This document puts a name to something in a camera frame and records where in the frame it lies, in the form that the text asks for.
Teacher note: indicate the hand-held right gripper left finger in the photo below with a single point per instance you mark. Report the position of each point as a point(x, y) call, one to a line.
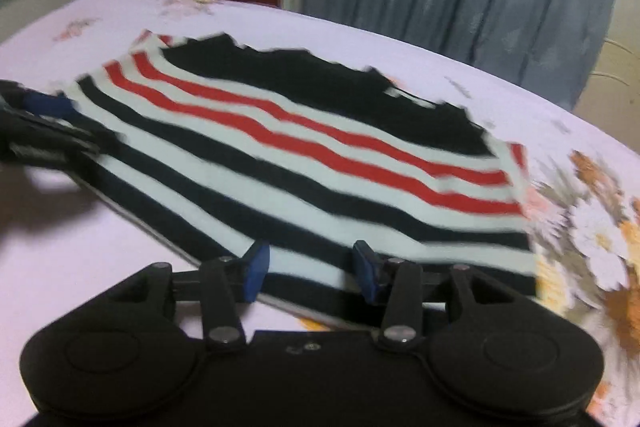
point(257, 268)

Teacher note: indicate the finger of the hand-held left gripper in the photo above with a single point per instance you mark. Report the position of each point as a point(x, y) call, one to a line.
point(47, 104)
point(65, 139)

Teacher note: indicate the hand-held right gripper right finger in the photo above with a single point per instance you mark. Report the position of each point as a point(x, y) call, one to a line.
point(365, 273)

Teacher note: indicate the striped knit sweater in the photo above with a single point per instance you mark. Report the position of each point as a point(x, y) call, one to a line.
point(300, 167)

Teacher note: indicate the bed with floral sheet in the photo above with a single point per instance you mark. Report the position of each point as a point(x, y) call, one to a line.
point(75, 257)

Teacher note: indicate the cream round headboard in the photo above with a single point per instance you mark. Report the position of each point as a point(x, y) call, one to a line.
point(615, 87)

